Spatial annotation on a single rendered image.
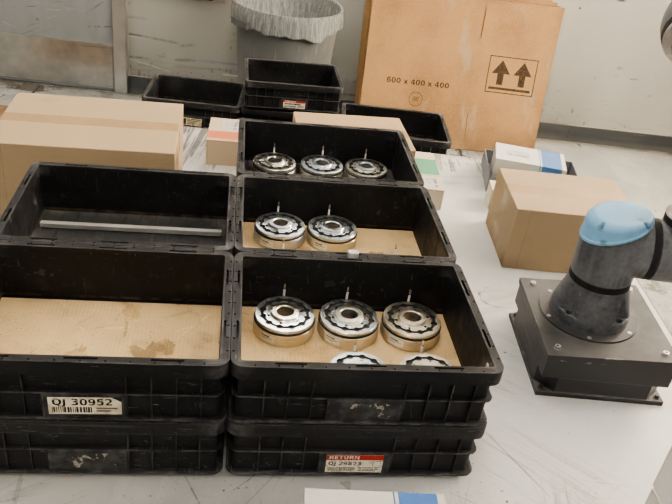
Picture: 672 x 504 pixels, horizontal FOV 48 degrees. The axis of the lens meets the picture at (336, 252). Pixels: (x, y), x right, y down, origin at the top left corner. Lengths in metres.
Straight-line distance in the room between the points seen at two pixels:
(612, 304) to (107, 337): 0.90
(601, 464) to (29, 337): 0.97
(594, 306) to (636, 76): 3.36
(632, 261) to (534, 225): 0.40
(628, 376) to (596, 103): 3.35
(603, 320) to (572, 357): 0.10
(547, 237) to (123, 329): 1.00
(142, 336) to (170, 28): 3.30
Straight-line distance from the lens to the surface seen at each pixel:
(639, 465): 1.43
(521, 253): 1.82
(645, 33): 4.68
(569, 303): 1.50
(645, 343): 1.53
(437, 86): 4.23
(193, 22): 4.40
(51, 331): 1.29
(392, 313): 1.31
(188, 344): 1.24
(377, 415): 1.14
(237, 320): 1.13
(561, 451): 1.39
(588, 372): 1.47
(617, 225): 1.41
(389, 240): 1.58
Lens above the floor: 1.62
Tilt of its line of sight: 31 degrees down
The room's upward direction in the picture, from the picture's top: 8 degrees clockwise
